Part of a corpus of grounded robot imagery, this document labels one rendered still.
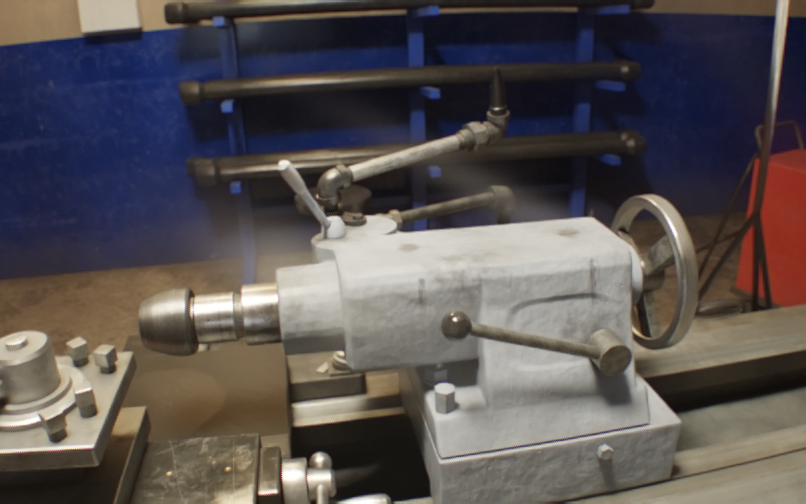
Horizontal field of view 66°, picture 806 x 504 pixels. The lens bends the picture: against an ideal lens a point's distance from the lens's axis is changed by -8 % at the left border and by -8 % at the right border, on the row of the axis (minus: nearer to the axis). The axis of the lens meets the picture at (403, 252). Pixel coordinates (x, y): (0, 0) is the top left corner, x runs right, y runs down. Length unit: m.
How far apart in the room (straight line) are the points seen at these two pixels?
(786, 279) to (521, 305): 2.47
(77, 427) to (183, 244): 3.47
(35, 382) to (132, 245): 3.48
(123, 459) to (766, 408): 1.14
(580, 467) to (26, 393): 0.66
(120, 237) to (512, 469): 3.47
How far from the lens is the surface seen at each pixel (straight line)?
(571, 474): 0.93
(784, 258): 3.21
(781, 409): 1.44
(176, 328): 0.85
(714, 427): 1.34
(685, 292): 0.91
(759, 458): 1.11
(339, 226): 0.90
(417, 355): 0.84
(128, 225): 4.09
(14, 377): 0.66
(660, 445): 0.97
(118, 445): 0.73
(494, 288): 0.82
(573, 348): 0.83
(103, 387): 0.69
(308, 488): 0.71
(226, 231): 4.02
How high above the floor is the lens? 1.48
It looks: 22 degrees down
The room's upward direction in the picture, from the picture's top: 2 degrees counter-clockwise
